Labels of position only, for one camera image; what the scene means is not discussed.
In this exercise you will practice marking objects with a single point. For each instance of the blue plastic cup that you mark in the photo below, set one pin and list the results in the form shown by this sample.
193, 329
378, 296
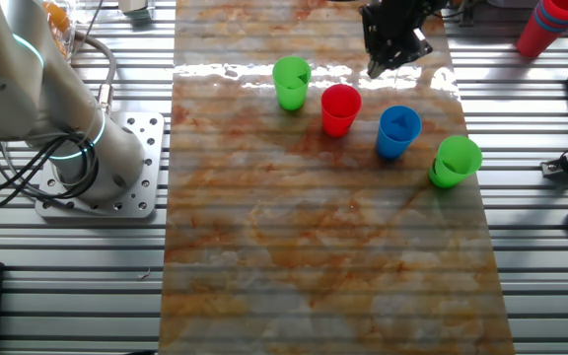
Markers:
392, 148
547, 22

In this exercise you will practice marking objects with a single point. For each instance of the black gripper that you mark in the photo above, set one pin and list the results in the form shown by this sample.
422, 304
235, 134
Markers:
407, 15

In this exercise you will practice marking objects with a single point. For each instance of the blue stacked plastic cup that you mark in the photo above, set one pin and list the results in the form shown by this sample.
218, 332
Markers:
547, 22

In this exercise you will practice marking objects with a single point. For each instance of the marble pattern mat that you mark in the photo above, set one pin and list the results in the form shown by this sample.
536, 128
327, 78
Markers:
313, 246

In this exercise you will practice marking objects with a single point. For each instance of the white green long box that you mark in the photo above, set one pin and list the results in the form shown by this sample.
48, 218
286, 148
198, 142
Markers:
136, 7

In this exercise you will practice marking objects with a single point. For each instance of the green plastic cup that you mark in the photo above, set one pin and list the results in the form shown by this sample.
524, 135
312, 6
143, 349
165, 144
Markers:
291, 93
456, 158

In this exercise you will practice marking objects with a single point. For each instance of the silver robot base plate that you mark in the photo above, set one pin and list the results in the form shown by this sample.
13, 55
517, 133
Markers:
151, 163

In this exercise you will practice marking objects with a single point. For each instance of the orange fruit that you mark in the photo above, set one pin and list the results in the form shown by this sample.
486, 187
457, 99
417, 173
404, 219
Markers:
57, 16

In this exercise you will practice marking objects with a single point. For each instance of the small grey scrap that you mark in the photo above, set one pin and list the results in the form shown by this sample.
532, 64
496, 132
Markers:
144, 274

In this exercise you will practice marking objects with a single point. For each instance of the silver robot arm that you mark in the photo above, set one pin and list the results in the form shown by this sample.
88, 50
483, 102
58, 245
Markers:
18, 74

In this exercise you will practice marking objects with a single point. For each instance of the red stacked plastic cup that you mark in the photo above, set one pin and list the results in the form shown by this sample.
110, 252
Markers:
567, 7
535, 39

